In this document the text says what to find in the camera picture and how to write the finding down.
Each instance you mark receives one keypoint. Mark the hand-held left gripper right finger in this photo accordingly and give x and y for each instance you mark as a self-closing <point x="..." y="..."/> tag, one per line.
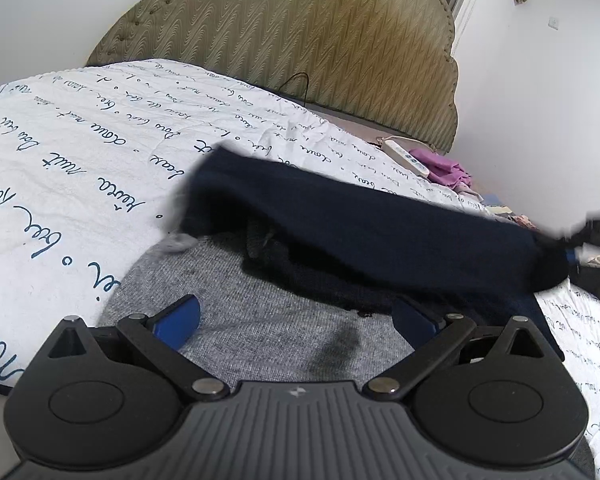
<point x="414" y="323"/>

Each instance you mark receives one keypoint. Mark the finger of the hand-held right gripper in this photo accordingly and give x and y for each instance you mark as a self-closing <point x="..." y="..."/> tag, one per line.
<point x="565" y="242"/>

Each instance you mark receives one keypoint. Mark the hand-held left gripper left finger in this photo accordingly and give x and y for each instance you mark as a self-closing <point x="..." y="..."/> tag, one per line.
<point x="180" y="321"/>

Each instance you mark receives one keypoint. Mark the grey and navy knit sweater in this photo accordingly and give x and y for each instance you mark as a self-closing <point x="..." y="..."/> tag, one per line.
<point x="370" y="240"/>

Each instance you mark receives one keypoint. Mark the cream cloth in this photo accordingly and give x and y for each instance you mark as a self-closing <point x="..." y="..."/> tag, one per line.
<point x="596" y="260"/>

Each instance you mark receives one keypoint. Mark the orange patterned cloth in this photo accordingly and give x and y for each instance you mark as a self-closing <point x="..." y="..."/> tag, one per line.
<point x="512" y="219"/>

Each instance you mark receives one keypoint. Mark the purple cloth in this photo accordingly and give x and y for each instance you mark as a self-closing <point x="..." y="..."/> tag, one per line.
<point x="442" y="166"/>

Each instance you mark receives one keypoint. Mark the white power strip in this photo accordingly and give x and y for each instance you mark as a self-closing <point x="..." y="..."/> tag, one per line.
<point x="407" y="156"/>

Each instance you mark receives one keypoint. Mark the white script-printed blanket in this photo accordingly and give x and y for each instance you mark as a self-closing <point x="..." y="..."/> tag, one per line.
<point x="80" y="135"/>

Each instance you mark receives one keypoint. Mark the olive quilted headboard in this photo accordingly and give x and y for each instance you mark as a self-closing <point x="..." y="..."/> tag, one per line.
<point x="300" y="30"/>

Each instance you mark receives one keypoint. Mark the white wall switch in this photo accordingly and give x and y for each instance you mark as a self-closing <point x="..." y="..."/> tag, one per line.
<point x="554" y="22"/>

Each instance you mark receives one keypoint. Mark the white door frame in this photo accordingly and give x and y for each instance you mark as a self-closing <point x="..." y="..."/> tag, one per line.
<point x="467" y="5"/>

